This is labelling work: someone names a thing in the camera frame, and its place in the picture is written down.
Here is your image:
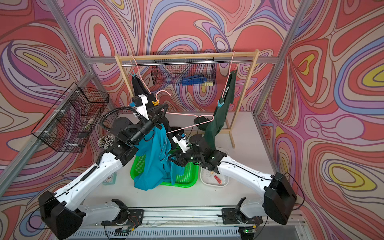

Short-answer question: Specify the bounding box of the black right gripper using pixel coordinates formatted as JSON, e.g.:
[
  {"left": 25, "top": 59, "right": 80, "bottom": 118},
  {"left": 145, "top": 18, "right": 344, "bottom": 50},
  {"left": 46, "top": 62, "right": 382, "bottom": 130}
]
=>
[{"left": 167, "top": 146, "right": 204, "bottom": 168}]

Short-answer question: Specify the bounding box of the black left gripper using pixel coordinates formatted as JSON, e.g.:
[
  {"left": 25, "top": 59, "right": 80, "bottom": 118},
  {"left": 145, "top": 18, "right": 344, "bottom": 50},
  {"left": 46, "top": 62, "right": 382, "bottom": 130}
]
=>
[{"left": 127, "top": 103, "right": 166, "bottom": 147}]

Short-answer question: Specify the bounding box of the red clothespin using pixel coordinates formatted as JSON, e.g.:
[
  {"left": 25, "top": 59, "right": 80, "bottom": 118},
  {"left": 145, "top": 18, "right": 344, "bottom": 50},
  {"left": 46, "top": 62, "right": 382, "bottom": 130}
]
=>
[{"left": 214, "top": 176, "right": 222, "bottom": 185}]

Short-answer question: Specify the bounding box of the teal t-shirt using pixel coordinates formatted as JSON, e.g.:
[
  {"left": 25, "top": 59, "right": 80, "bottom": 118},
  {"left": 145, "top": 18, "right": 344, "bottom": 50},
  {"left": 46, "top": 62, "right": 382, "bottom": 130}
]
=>
[{"left": 134, "top": 125, "right": 184, "bottom": 191}]

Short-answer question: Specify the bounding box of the pink hanger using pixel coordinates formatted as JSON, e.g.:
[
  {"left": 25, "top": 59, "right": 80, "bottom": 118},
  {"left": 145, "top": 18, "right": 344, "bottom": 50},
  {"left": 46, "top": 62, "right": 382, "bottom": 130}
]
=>
[
  {"left": 155, "top": 90, "right": 215, "bottom": 130},
  {"left": 221, "top": 51, "right": 236, "bottom": 99},
  {"left": 130, "top": 55, "right": 152, "bottom": 94}
]

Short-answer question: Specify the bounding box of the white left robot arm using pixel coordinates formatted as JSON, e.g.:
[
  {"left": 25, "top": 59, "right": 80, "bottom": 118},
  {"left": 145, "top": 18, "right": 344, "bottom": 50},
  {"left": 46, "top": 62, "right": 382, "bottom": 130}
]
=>
[{"left": 39, "top": 104, "right": 169, "bottom": 240}]

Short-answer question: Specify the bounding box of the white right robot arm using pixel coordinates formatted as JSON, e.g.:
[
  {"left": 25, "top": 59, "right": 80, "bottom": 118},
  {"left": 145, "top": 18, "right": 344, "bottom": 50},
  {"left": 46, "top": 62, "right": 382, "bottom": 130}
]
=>
[{"left": 169, "top": 134, "right": 297, "bottom": 225}]

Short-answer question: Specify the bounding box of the green perforated plastic basket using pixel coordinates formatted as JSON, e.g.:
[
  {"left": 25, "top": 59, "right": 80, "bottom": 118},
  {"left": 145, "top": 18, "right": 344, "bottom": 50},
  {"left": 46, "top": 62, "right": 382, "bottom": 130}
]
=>
[{"left": 130, "top": 156, "right": 200, "bottom": 188}]

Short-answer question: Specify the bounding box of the white plastic tray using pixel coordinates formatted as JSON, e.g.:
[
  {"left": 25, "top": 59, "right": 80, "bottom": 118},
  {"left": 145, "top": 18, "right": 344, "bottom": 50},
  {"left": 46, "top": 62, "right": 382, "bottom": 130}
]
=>
[{"left": 200, "top": 169, "right": 230, "bottom": 188}]

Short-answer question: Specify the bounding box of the dark green t-shirt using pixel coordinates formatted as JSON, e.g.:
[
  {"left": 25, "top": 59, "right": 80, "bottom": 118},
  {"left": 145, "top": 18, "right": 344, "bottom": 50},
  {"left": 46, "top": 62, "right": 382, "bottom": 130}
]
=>
[{"left": 194, "top": 70, "right": 237, "bottom": 151}]

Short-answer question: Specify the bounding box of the black t-shirt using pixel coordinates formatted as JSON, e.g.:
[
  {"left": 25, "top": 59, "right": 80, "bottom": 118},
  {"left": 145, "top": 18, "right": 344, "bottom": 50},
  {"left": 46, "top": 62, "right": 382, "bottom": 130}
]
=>
[{"left": 132, "top": 76, "right": 156, "bottom": 104}]

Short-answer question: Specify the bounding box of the blue stapler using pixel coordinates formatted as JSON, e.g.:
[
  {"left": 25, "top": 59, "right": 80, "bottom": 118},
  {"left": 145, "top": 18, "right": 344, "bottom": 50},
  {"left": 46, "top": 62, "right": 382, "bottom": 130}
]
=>
[{"left": 181, "top": 75, "right": 207, "bottom": 86}]

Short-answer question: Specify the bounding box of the pine cone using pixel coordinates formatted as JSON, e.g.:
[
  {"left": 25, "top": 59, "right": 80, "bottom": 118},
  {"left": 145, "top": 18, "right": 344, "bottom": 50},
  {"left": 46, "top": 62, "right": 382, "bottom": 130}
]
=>
[{"left": 97, "top": 135, "right": 115, "bottom": 150}]

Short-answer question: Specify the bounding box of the small green clock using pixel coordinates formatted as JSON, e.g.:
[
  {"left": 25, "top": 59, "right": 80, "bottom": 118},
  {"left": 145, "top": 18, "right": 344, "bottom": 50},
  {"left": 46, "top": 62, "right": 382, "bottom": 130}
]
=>
[{"left": 102, "top": 173, "right": 117, "bottom": 186}]

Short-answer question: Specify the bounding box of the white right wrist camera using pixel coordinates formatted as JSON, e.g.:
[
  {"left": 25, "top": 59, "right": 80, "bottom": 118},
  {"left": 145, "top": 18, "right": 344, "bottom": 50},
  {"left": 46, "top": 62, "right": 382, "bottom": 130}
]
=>
[{"left": 173, "top": 130, "right": 190, "bottom": 154}]

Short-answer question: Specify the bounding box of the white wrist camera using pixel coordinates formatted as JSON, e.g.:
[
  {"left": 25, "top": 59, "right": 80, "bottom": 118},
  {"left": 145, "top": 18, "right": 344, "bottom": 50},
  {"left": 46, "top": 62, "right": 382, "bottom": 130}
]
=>
[
  {"left": 173, "top": 130, "right": 190, "bottom": 154},
  {"left": 129, "top": 95, "right": 149, "bottom": 120}
]

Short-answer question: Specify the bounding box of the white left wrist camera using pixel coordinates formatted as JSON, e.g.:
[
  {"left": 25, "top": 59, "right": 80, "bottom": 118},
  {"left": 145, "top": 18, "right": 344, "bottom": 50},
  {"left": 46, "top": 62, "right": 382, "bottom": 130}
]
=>
[{"left": 129, "top": 95, "right": 149, "bottom": 120}]

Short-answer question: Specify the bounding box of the black wire basket back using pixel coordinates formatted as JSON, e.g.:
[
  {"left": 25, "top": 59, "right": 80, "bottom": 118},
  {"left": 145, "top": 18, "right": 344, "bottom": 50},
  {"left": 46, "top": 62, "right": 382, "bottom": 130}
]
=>
[{"left": 151, "top": 58, "right": 217, "bottom": 87}]

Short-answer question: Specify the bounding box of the black wire basket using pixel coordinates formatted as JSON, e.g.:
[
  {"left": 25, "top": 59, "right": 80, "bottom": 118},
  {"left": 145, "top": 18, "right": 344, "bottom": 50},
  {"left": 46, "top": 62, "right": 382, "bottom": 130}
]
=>
[
  {"left": 151, "top": 58, "right": 217, "bottom": 87},
  {"left": 31, "top": 83, "right": 109, "bottom": 153}
]

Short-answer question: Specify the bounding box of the black wire basket left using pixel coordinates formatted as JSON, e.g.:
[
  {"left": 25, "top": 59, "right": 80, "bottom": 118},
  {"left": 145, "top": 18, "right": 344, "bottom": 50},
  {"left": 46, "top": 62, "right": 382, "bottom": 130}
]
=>
[{"left": 31, "top": 83, "right": 109, "bottom": 153}]

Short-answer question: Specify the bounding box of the metal rail base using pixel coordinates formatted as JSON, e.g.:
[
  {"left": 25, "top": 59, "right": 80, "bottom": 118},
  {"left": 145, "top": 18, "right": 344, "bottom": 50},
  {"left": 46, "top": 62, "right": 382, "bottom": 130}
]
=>
[{"left": 70, "top": 206, "right": 313, "bottom": 240}]

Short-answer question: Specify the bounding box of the wooden clothes rack frame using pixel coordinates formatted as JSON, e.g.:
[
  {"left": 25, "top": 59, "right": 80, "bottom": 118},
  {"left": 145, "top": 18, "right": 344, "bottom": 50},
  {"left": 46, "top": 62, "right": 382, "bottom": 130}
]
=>
[{"left": 115, "top": 49, "right": 260, "bottom": 148}]

